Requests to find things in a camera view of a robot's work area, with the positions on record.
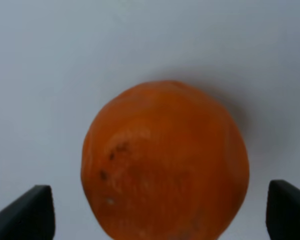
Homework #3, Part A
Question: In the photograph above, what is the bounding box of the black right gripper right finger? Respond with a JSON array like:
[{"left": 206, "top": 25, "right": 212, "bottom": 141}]
[{"left": 265, "top": 180, "right": 300, "bottom": 240}]

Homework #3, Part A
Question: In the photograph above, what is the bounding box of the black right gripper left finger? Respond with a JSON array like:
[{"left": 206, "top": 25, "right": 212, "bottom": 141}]
[{"left": 0, "top": 185, "right": 56, "bottom": 240}]

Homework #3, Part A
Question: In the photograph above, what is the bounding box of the orange fruit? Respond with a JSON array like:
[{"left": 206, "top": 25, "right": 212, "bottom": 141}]
[{"left": 80, "top": 80, "right": 250, "bottom": 240}]

